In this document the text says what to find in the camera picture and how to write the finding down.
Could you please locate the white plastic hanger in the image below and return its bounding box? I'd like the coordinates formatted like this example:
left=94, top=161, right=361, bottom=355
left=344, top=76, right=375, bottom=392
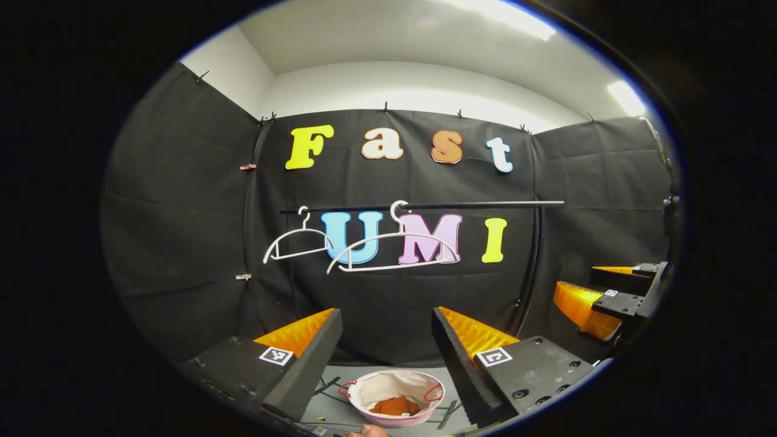
left=263, top=206, right=336, bottom=265
left=327, top=200, right=461, bottom=275

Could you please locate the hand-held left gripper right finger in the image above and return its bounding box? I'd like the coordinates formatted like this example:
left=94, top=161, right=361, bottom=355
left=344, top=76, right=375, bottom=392
left=431, top=307, right=599, bottom=429

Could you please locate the small ceiling light panel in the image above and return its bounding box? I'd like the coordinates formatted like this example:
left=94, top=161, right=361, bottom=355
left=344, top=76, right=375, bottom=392
left=607, top=81, right=647, bottom=116

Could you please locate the long ceiling light panel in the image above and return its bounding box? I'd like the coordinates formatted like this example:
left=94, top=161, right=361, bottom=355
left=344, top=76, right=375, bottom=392
left=449, top=0, right=556, bottom=40

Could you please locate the black clothes rack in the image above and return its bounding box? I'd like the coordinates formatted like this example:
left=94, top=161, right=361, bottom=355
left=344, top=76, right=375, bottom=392
left=278, top=200, right=566, bottom=337

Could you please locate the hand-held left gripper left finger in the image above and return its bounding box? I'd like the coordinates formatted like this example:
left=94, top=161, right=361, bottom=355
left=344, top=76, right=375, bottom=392
left=176, top=308, right=345, bottom=424

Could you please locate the white pink-rimmed laundry hamper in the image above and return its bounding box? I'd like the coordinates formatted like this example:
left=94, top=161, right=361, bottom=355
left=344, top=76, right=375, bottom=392
left=338, top=369, right=447, bottom=428

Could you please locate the orange corduroy jacket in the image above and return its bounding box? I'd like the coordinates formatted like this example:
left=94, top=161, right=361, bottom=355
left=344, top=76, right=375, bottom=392
left=369, top=396, right=421, bottom=417

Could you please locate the black backdrop cloth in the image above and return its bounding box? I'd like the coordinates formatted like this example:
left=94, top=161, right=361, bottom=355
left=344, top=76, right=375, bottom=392
left=100, top=61, right=680, bottom=368

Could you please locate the grey metal stand pole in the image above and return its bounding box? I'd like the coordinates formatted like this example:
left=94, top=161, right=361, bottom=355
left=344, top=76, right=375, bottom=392
left=640, top=117, right=680, bottom=243

